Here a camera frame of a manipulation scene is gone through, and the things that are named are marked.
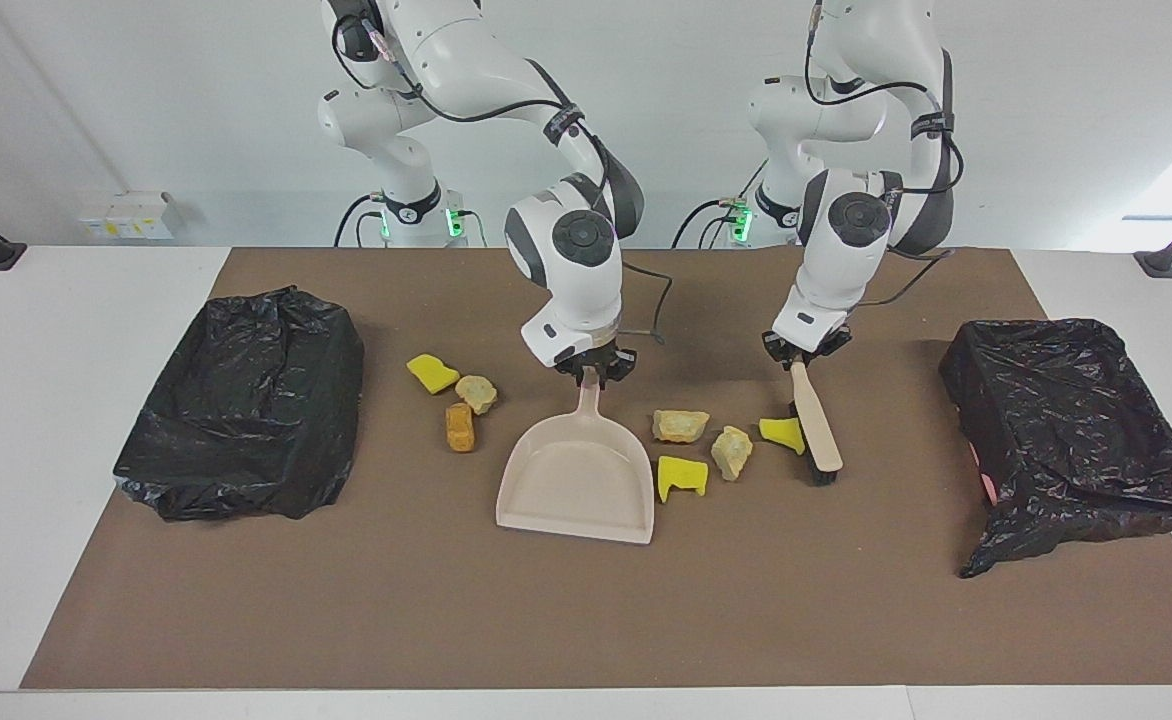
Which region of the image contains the beige bread chunk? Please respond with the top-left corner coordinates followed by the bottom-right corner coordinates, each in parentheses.
top-left (651, 408), bottom-right (711, 444)
top-left (455, 374), bottom-right (499, 415)
top-left (711, 425), bottom-right (754, 482)

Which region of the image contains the white power strip box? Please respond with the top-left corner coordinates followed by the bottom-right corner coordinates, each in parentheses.
top-left (78, 190), bottom-right (177, 241)

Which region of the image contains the black base cable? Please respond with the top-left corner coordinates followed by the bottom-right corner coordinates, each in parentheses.
top-left (673, 155), bottom-right (767, 249)
top-left (334, 195), bottom-right (387, 248)

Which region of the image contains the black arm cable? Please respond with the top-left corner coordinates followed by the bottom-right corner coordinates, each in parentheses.
top-left (806, 0), bottom-right (964, 306)
top-left (331, 10), bottom-right (677, 346)

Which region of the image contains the black trash bag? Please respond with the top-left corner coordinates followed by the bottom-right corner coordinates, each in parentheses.
top-left (938, 318), bottom-right (1172, 580)
top-left (113, 286), bottom-right (366, 523)

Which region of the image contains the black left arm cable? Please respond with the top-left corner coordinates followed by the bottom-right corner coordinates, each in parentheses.
top-left (806, 0), bottom-right (964, 306)

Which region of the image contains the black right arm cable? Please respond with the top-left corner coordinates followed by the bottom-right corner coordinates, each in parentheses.
top-left (331, 10), bottom-right (677, 346)

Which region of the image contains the pink bin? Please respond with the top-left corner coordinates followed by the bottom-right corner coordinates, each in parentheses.
top-left (968, 440), bottom-right (997, 506)

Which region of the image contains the brown table mat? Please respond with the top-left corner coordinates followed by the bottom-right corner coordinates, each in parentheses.
top-left (21, 247), bottom-right (1172, 691)

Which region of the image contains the beige plastic dustpan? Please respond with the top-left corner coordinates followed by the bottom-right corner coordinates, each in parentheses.
top-left (495, 375), bottom-right (655, 547)

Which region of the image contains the yellow sponge piece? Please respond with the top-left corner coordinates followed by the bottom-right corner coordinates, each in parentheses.
top-left (656, 455), bottom-right (709, 504)
top-left (406, 353), bottom-right (461, 395)
top-left (758, 417), bottom-right (807, 456)

